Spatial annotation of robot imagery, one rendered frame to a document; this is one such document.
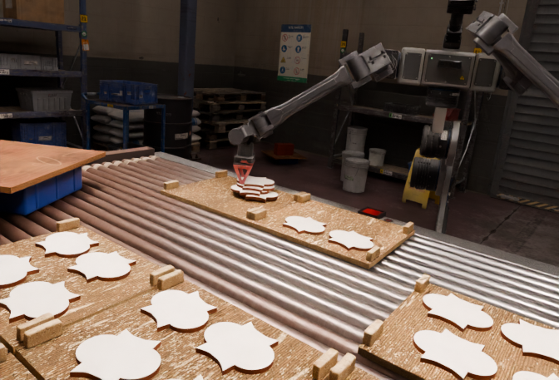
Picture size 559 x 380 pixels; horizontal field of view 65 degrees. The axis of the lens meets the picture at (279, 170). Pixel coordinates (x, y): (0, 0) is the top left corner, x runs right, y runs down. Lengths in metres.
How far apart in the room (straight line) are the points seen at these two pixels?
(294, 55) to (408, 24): 1.93
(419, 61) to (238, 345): 1.51
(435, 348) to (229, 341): 0.37
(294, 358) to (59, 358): 0.38
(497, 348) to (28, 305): 0.88
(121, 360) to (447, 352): 0.56
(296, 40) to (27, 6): 3.83
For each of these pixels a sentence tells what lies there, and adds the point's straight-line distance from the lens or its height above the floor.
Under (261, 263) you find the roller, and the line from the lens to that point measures 1.16.
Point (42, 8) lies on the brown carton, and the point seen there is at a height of 1.74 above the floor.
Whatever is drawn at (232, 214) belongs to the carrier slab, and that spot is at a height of 0.94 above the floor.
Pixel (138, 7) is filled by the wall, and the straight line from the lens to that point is 7.01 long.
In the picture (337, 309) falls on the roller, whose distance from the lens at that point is 1.01.
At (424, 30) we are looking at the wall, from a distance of 6.37.
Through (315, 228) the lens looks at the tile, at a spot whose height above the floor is 0.95.
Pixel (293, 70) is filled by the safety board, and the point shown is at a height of 1.29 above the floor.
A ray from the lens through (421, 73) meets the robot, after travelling 2.03.
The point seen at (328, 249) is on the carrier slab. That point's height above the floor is 0.94.
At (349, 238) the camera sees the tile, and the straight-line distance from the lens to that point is 1.31.
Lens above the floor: 1.43
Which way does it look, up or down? 14 degrees down
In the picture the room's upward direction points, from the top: 5 degrees clockwise
